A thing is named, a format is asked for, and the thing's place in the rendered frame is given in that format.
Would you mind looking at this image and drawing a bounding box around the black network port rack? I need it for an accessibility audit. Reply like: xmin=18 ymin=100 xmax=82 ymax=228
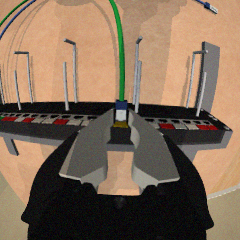
xmin=0 ymin=36 xmax=233 ymax=162

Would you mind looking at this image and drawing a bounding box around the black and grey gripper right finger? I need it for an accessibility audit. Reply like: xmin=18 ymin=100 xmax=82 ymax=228
xmin=126 ymin=108 xmax=214 ymax=230

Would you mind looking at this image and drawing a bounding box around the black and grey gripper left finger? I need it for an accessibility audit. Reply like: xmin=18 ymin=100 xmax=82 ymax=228
xmin=21 ymin=108 xmax=116 ymax=224

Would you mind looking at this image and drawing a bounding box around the green patch cord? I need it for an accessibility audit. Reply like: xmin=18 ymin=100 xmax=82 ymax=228
xmin=0 ymin=0 xmax=125 ymax=101

